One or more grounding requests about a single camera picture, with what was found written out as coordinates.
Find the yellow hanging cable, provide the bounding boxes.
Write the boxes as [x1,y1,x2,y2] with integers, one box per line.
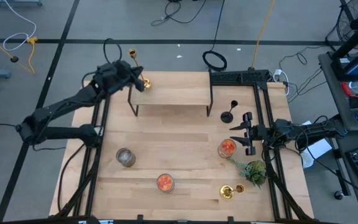
[249,0,276,71]

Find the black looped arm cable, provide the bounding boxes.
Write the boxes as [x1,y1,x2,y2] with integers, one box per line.
[103,37,124,65]

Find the white power adapter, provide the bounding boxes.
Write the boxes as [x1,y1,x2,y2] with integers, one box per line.
[273,68,291,96]

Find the yellow floor cord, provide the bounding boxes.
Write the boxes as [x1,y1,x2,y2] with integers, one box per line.
[0,27,39,75]

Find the black floor cable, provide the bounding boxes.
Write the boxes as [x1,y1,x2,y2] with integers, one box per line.
[150,0,208,27]

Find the silver tin with pale wax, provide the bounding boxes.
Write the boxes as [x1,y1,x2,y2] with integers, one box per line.
[116,147,137,168]

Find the green artificial succulent plant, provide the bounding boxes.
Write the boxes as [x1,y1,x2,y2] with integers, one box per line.
[227,157,269,190]

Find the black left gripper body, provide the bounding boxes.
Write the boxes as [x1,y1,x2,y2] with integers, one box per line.
[92,60,136,95]

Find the black aluminium table frame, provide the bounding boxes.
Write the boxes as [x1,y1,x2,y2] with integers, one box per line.
[48,68,316,224]

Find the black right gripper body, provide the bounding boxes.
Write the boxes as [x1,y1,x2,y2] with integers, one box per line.
[242,112,270,157]

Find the black candlestick holder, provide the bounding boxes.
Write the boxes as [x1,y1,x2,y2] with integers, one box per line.
[220,100,239,124]

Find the black coiled cable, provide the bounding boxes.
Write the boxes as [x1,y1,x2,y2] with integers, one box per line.
[201,0,228,73]

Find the white paper sheet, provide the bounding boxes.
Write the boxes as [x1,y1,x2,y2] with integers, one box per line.
[300,120,333,169]

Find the white floor cable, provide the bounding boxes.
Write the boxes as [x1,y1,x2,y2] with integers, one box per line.
[2,0,38,52]

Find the scented candle tin orange label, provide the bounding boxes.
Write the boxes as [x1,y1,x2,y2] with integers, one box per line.
[156,173,176,194]
[218,138,237,159]

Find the gold candlestick holder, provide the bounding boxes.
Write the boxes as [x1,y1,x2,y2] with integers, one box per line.
[127,48,152,90]
[219,183,246,201]

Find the wooden shelf riser black legs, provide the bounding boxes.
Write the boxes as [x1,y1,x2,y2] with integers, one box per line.
[127,70,214,118]

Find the black floor fan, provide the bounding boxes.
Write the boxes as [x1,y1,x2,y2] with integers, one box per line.
[325,0,358,52]

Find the grey equipment cart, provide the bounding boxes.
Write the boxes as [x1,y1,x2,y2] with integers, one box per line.
[318,52,358,207]

